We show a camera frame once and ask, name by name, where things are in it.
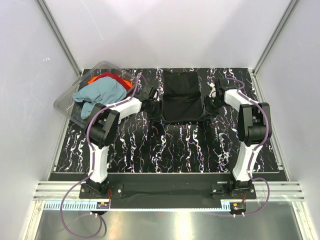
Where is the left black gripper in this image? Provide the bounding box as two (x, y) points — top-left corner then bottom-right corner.
(146, 99), (166, 123)

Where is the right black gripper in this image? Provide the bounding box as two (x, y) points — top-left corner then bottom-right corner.
(199, 95), (226, 120)

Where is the black t shirt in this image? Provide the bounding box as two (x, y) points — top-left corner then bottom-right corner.
(162, 70), (203, 123)

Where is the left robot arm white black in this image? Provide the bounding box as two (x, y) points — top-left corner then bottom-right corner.
(80, 85), (160, 198)

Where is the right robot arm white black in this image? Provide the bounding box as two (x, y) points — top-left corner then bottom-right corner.
(203, 78), (272, 200)

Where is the red t shirt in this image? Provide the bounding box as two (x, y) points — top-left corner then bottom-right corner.
(96, 72), (133, 91)

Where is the light blue t shirt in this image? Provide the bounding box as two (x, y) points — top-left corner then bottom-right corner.
(72, 76), (127, 120)

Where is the orange t shirt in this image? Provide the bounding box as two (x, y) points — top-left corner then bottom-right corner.
(88, 76), (133, 87)

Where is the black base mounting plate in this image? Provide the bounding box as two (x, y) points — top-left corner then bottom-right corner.
(79, 173), (257, 211)

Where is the clear plastic bin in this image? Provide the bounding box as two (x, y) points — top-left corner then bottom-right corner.
(53, 61), (137, 128)

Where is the right orange black connector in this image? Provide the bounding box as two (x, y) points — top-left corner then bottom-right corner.
(230, 202), (247, 212)

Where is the orange black connector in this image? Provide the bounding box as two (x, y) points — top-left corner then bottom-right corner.
(96, 201), (110, 209)
(230, 202), (247, 212)

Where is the left orange black connector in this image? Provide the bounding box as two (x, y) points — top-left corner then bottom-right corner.
(96, 201), (110, 209)

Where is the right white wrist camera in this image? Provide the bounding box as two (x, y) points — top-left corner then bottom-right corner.
(209, 82), (216, 99)

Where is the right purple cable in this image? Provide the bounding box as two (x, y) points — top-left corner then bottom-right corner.
(224, 76), (273, 217)

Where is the white slotted cable duct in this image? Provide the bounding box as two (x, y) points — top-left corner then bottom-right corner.
(43, 200), (231, 213)

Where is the left aluminium frame post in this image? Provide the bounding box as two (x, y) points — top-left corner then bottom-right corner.
(35, 0), (82, 77)

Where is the aluminium frame post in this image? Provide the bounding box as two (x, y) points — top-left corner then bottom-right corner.
(252, 0), (301, 76)
(35, 0), (82, 77)

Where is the right aluminium frame post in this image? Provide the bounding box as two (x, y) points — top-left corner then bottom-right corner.
(252, 0), (301, 76)

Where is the aluminium rail crossbar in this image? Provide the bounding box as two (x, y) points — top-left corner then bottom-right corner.
(34, 181), (305, 202)

